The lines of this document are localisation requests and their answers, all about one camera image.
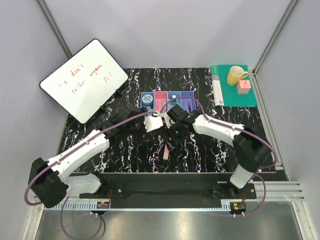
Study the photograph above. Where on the yellow mug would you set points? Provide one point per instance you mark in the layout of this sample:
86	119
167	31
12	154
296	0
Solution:
235	74

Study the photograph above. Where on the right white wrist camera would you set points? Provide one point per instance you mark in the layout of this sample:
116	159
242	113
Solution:
166	119

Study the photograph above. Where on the black marble pattern mat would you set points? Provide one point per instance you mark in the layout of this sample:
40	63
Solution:
197	154

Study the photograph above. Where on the pink bin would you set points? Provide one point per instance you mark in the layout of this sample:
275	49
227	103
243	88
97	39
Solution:
159	94

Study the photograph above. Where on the white dry-erase board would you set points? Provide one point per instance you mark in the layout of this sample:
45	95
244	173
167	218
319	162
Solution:
86	81

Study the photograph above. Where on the green book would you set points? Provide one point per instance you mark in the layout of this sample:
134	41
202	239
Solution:
226	95

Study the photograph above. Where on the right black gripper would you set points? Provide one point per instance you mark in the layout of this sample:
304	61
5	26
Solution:
167	133

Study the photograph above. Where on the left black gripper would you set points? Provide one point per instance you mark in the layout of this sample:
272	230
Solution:
141	118

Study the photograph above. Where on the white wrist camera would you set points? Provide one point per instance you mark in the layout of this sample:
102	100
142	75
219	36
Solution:
152	122
166	119

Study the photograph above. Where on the pink cube box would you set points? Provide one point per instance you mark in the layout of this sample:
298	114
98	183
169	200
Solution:
243	86

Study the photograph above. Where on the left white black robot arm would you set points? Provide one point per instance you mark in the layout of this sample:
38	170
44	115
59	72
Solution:
51	179

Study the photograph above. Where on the purple bin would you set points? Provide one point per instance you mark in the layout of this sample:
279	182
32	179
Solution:
184	101

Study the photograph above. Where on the orange pink highlighter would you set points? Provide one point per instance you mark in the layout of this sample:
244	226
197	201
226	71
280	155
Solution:
166	153

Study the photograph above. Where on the sky blue bin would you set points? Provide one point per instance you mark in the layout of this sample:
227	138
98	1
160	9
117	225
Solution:
173	102

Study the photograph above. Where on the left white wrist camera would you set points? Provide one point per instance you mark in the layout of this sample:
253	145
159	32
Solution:
152	122

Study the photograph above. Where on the light blue bin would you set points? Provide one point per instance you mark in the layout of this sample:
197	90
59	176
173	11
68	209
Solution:
145	93

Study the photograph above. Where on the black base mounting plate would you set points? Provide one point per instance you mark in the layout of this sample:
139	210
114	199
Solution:
212	185

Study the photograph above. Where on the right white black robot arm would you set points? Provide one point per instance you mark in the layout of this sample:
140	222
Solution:
250	149

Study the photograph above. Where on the blue ink bottle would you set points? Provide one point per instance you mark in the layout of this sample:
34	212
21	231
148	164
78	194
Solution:
147	100

